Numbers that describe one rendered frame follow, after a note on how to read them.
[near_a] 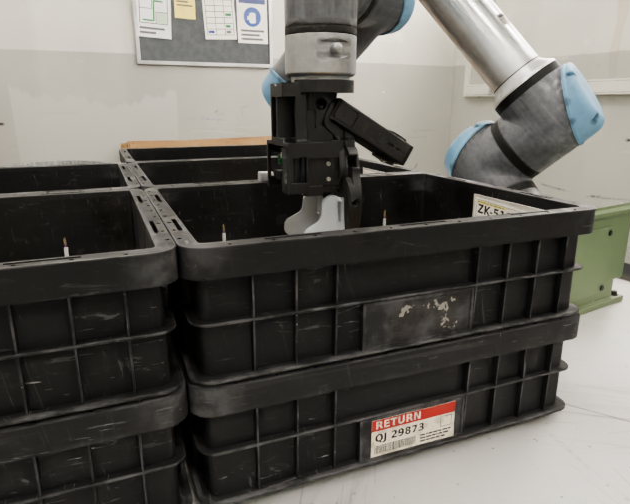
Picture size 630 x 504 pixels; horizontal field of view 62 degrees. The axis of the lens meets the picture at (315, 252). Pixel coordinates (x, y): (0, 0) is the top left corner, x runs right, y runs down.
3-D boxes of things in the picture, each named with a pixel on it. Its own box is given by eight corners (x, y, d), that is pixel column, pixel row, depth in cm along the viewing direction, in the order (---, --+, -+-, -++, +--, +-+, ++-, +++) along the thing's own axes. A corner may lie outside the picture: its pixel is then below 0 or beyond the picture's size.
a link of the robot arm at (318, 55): (337, 42, 60) (372, 33, 52) (337, 84, 61) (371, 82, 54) (274, 39, 57) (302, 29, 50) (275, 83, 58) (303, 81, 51)
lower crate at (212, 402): (419, 317, 83) (423, 244, 80) (573, 418, 57) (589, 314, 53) (158, 362, 69) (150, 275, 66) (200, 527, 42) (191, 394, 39)
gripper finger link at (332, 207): (301, 280, 59) (294, 197, 58) (348, 274, 61) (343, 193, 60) (311, 284, 56) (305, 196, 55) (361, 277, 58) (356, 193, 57)
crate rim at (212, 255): (426, 187, 78) (427, 171, 77) (602, 232, 51) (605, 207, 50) (144, 207, 63) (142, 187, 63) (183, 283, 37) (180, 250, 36)
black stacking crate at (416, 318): (422, 250, 80) (427, 175, 77) (585, 323, 54) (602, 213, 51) (152, 283, 66) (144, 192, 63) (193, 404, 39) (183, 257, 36)
